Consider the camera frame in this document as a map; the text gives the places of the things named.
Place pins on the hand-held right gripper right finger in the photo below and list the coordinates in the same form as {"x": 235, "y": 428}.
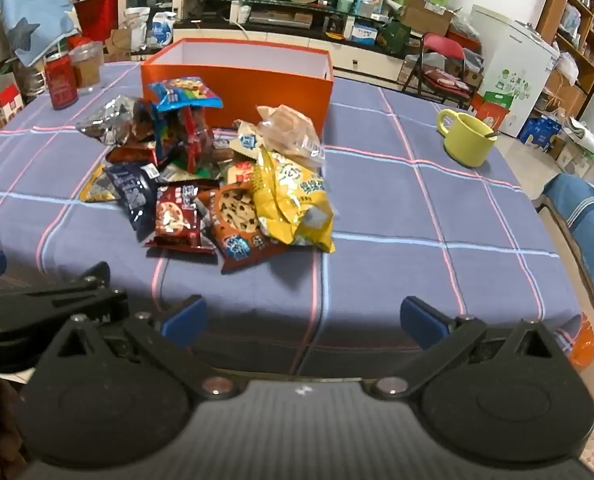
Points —
{"x": 424, "y": 322}

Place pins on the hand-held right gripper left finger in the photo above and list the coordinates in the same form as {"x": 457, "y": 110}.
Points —
{"x": 184, "y": 322}

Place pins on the pile of snack packets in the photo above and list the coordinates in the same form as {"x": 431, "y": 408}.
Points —
{"x": 177, "y": 210}

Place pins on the yellow chips bag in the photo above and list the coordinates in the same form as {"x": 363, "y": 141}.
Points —
{"x": 287, "y": 195}

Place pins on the orange cardboard box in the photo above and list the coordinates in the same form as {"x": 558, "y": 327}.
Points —
{"x": 277, "y": 90}

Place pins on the yellow-green mug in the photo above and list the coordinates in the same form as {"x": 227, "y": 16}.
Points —
{"x": 464, "y": 142}

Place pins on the blue striped cloth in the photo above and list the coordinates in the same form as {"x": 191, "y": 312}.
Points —
{"x": 587, "y": 230}

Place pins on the red soda can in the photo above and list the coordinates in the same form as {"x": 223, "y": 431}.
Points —
{"x": 61, "y": 85}

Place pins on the metal spoon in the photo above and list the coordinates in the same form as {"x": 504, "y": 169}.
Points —
{"x": 492, "y": 134}

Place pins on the clear plastic cup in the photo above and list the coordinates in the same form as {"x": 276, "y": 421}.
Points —
{"x": 87, "y": 72}

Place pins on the orange paper bag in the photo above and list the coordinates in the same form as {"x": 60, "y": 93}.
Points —
{"x": 492, "y": 110}

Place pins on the blue cartons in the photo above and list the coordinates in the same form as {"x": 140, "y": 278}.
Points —
{"x": 542, "y": 132}

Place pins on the brown paper bag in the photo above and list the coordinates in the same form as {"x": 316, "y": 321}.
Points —
{"x": 119, "y": 45}

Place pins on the blue shark plush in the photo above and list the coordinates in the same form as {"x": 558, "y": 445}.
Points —
{"x": 32, "y": 10}

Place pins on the red storage box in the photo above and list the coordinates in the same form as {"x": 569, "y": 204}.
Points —
{"x": 97, "y": 17}

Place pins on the white television stand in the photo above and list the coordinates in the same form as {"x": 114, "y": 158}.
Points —
{"x": 367, "y": 55}

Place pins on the red folding chair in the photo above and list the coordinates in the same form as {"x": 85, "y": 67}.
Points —
{"x": 444, "y": 47}

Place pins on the white standing pouch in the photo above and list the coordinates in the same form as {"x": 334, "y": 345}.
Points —
{"x": 136, "y": 27}

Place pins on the dark green bag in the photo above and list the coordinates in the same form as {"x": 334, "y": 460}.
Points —
{"x": 394, "y": 40}

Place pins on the white chest freezer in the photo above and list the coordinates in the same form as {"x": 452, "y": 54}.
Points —
{"x": 522, "y": 55}

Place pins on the white blue bag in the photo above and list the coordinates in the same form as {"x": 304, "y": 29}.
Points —
{"x": 162, "y": 32}

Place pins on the white blue tissue box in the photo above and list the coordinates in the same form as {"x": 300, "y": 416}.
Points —
{"x": 364, "y": 34}

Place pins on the brown cardboard box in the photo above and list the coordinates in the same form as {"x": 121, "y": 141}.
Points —
{"x": 427, "y": 17}

